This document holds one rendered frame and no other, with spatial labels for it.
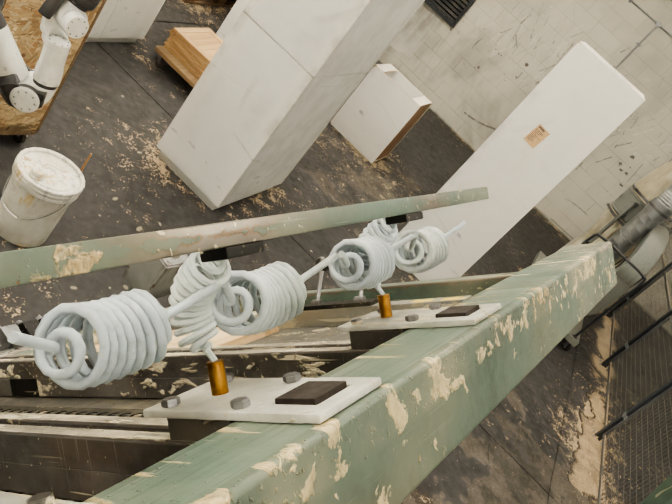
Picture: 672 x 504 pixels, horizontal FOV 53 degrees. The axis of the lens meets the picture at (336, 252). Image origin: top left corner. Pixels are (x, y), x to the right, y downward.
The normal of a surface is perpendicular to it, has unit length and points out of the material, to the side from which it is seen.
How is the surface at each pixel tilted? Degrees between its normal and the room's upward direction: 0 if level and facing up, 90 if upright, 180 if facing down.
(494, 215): 90
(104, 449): 90
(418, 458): 36
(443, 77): 90
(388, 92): 90
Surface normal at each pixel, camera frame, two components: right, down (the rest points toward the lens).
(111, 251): 0.84, -0.11
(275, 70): -0.39, 0.26
